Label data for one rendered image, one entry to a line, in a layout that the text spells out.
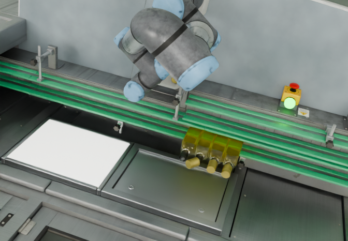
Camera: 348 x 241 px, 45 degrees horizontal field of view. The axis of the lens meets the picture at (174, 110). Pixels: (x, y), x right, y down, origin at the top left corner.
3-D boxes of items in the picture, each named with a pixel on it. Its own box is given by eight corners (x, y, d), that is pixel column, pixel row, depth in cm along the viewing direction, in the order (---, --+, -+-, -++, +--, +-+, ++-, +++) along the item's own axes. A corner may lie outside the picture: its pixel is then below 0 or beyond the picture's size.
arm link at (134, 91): (147, 95, 145) (132, 107, 150) (158, 82, 154) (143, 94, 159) (132, 78, 144) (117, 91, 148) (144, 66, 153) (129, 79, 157)
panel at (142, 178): (48, 121, 194) (1, 163, 165) (47, 116, 192) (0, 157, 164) (236, 179, 177) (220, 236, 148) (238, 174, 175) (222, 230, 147)
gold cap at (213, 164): (207, 165, 161) (205, 172, 157) (209, 158, 159) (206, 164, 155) (217, 168, 160) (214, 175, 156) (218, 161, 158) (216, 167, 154)
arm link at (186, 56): (197, 4, 151) (182, 26, 100) (224, 36, 153) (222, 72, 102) (173, 27, 154) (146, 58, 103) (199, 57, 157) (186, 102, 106)
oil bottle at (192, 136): (192, 128, 184) (177, 155, 166) (193, 117, 181) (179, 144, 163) (204, 132, 182) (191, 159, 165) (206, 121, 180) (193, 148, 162)
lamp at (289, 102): (283, 105, 171) (282, 108, 169) (286, 95, 169) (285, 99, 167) (293, 107, 170) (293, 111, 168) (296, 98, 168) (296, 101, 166)
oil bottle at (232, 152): (230, 138, 180) (220, 167, 162) (233, 128, 177) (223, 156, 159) (243, 142, 179) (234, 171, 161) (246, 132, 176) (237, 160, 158)
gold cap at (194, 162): (193, 162, 161) (184, 165, 159) (194, 154, 159) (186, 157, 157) (199, 167, 159) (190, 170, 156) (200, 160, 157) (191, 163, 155)
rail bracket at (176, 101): (177, 110, 181) (168, 124, 170) (182, 75, 172) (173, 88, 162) (183, 111, 180) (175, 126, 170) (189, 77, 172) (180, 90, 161)
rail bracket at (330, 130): (322, 129, 165) (322, 147, 154) (329, 113, 162) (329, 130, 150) (333, 131, 165) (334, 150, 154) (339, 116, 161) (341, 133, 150)
